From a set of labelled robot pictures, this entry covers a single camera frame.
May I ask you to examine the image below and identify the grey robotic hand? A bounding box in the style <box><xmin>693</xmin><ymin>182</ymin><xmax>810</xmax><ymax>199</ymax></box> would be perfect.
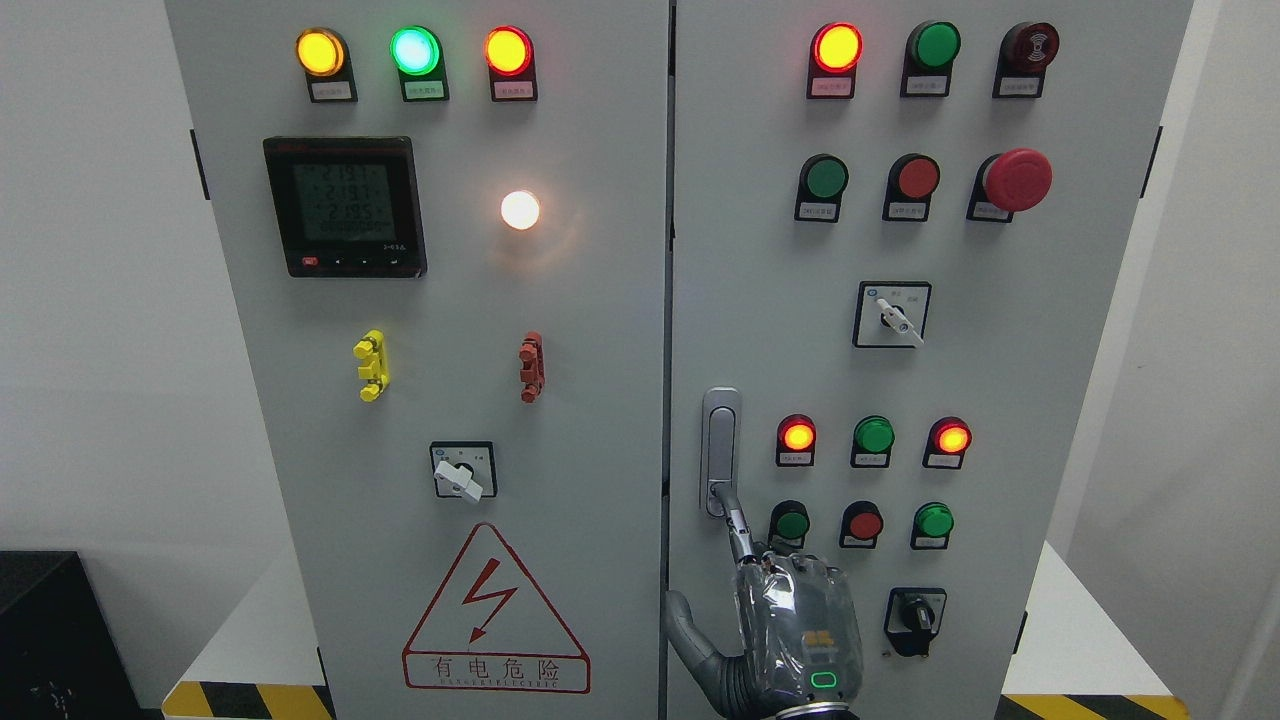
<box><xmin>662</xmin><ymin>480</ymin><xmax>863</xmax><ymax>719</ymax></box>

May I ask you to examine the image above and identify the silver cabinet door handle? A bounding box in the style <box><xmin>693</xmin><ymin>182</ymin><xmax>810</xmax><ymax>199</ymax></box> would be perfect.
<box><xmin>700</xmin><ymin>386</ymin><xmax>741</xmax><ymax>519</ymax></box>

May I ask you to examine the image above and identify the grey right cabinet door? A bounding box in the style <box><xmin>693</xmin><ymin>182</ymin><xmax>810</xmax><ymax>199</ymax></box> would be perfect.
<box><xmin>669</xmin><ymin>1</ymin><xmax>1192</xmax><ymax>719</ymax></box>

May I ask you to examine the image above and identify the grey cabinet door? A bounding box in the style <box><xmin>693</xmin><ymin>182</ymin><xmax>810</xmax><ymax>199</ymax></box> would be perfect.
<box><xmin>669</xmin><ymin>1</ymin><xmax>1192</xmax><ymax>719</ymax></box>
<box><xmin>166</xmin><ymin>1</ymin><xmax>669</xmax><ymax>719</ymax></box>

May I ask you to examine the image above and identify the grey left cabinet door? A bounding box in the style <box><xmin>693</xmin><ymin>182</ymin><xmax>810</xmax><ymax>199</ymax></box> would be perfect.
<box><xmin>166</xmin><ymin>1</ymin><xmax>669</xmax><ymax>719</ymax></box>

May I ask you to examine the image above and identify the red lit indicator left door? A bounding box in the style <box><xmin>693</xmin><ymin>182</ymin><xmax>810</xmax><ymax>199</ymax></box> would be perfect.
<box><xmin>484</xmin><ymin>26</ymin><xmax>538</xmax><ymax>102</ymax></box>

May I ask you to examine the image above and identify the green push button lower left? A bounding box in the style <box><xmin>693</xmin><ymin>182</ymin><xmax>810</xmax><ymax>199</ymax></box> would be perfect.
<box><xmin>767</xmin><ymin>500</ymin><xmax>812</xmax><ymax>553</ymax></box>

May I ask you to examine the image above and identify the green push button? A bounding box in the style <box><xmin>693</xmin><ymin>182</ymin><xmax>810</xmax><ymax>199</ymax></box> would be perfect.
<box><xmin>767</xmin><ymin>500</ymin><xmax>812</xmax><ymax>553</ymax></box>
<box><xmin>910</xmin><ymin>501</ymin><xmax>956</xmax><ymax>550</ymax></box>
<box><xmin>794</xmin><ymin>152</ymin><xmax>849</xmax><ymax>223</ymax></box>

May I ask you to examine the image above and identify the red push button lower middle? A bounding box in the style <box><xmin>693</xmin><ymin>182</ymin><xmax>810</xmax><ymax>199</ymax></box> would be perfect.
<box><xmin>838</xmin><ymin>500</ymin><xmax>884</xmax><ymax>550</ymax></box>

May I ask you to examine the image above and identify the red push button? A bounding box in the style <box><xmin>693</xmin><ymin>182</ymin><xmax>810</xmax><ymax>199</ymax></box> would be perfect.
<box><xmin>838</xmin><ymin>500</ymin><xmax>884</xmax><ymax>550</ymax></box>
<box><xmin>882</xmin><ymin>152</ymin><xmax>940</xmax><ymax>222</ymax></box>

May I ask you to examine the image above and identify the green push button lower right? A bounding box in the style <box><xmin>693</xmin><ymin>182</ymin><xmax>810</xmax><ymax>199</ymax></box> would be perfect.
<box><xmin>910</xmin><ymin>501</ymin><xmax>956</xmax><ymax>550</ymax></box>

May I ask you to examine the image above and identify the red lit indicator lower left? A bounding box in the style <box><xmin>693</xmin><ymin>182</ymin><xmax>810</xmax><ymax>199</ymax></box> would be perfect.
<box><xmin>774</xmin><ymin>414</ymin><xmax>817</xmax><ymax>468</ymax></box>

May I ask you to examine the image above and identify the red lit indicator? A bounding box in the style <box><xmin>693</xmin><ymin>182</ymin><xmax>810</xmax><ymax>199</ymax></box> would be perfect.
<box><xmin>806</xmin><ymin>22</ymin><xmax>864</xmax><ymax>100</ymax></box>
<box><xmin>922</xmin><ymin>416</ymin><xmax>973</xmax><ymax>470</ymax></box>
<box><xmin>774</xmin><ymin>414</ymin><xmax>817</xmax><ymax>468</ymax></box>

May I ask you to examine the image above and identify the green indicator lower middle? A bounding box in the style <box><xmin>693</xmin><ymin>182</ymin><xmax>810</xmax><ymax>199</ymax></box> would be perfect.
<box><xmin>850</xmin><ymin>415</ymin><xmax>896</xmax><ymax>469</ymax></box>

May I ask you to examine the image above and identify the red lit indicator lower right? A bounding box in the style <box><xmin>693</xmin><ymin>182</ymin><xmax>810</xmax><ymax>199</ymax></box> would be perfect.
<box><xmin>922</xmin><ymin>416</ymin><xmax>973</xmax><ymax>470</ymax></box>

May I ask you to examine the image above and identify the white platform with hazard stripes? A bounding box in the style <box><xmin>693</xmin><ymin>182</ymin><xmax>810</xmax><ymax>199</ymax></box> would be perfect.
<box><xmin>161</xmin><ymin>546</ymin><xmax>1190</xmax><ymax>719</ymax></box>

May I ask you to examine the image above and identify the red electric hazard warning sticker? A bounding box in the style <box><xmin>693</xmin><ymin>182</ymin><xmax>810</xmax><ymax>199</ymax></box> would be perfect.
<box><xmin>402</xmin><ymin>521</ymin><xmax>591</xmax><ymax>694</ymax></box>

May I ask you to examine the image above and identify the red terminal connector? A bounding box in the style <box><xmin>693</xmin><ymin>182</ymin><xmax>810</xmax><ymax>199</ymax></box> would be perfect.
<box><xmin>518</xmin><ymin>331</ymin><xmax>545</xmax><ymax>404</ymax></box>

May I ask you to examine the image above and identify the green push button upper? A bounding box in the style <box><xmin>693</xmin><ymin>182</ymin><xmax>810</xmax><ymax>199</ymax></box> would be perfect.
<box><xmin>794</xmin><ymin>152</ymin><xmax>849</xmax><ymax>223</ymax></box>

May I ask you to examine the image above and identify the red push button upper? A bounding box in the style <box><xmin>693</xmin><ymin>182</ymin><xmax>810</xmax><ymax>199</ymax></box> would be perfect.
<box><xmin>882</xmin><ymin>152</ymin><xmax>940</xmax><ymax>222</ymax></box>

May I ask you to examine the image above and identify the red emergency stop mushroom button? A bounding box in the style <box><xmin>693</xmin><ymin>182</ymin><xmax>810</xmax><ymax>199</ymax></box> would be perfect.
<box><xmin>966</xmin><ymin>149</ymin><xmax>1053</xmax><ymax>224</ymax></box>

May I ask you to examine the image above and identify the white lit indicator light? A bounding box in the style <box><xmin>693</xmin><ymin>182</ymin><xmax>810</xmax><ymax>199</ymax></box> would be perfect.
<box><xmin>499</xmin><ymin>190</ymin><xmax>541</xmax><ymax>231</ymax></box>

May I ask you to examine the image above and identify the yellow terminal connector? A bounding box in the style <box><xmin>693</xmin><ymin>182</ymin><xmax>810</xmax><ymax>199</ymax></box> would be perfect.
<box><xmin>353</xmin><ymin>329</ymin><xmax>390</xmax><ymax>404</ymax></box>

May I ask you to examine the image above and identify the red lit indicator right top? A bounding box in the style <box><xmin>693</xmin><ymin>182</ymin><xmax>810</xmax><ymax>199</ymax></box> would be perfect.
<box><xmin>806</xmin><ymin>22</ymin><xmax>864</xmax><ymax>100</ymax></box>

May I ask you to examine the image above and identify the green indicator top right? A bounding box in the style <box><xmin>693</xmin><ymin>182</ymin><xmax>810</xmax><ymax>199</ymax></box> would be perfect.
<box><xmin>900</xmin><ymin>20</ymin><xmax>963</xmax><ymax>97</ymax></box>

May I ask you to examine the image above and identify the black digital power meter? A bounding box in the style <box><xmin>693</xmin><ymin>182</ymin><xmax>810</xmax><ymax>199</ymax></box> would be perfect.
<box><xmin>262</xmin><ymin>136</ymin><xmax>428</xmax><ymax>278</ymax></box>

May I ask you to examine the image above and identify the green lit indicator light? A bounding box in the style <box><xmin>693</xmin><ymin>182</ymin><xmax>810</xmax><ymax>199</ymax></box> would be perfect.
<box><xmin>389</xmin><ymin>26</ymin><xmax>449</xmax><ymax>102</ymax></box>

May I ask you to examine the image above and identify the yellow indicator light top left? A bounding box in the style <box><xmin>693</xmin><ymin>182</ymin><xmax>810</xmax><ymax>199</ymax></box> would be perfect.
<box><xmin>294</xmin><ymin>27</ymin><xmax>358</xmax><ymax>102</ymax></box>

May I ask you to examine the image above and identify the black box lower left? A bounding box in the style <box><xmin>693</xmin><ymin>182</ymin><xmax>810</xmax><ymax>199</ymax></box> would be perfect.
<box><xmin>1</xmin><ymin>551</ymin><xmax>143</xmax><ymax>719</ymax></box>

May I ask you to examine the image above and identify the bottom right black rotary switch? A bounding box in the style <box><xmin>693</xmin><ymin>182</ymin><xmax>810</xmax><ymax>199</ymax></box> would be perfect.
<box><xmin>883</xmin><ymin>587</ymin><xmax>947</xmax><ymax>657</ymax></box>

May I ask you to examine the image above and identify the upper right rotary switch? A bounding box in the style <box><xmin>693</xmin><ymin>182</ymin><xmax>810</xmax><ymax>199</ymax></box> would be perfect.
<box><xmin>852</xmin><ymin>281</ymin><xmax>932</xmax><ymax>348</ymax></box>

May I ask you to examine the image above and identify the left door rotary switch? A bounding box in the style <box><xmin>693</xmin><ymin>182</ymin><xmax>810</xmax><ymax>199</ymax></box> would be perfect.
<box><xmin>429</xmin><ymin>441</ymin><xmax>498</xmax><ymax>503</ymax></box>

